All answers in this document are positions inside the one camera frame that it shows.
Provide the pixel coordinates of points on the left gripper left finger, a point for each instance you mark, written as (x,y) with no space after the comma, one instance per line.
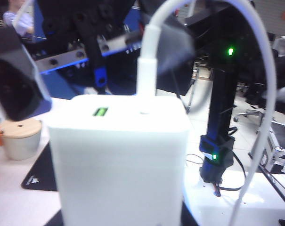
(57,220)

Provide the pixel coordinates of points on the silver black flight case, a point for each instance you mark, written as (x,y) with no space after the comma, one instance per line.
(281,146)

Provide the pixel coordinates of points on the black mouse pad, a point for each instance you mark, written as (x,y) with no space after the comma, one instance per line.
(43,174)

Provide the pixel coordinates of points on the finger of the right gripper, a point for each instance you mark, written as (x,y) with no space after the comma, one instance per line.
(12,77)
(177,58)

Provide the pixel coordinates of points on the black blue right robot arm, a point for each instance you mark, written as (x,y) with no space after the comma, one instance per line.
(223,106)

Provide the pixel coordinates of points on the black office chair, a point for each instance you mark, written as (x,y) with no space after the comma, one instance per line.
(255,89)

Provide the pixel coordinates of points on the seated person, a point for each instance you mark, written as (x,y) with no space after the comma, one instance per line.
(17,21)

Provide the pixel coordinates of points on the white ceramic mug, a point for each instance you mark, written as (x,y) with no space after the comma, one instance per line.
(22,148)

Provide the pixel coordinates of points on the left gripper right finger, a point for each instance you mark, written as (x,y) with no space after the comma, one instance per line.
(190,215)

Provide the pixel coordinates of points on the white charger block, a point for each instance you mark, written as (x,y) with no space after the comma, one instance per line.
(118,164)

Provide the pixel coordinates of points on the white robot base platform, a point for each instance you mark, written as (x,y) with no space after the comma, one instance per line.
(262,202)

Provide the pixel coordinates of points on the round wooden mug lid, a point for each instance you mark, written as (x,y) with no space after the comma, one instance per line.
(22,127)

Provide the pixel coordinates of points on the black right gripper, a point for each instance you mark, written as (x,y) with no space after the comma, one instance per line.
(90,23)

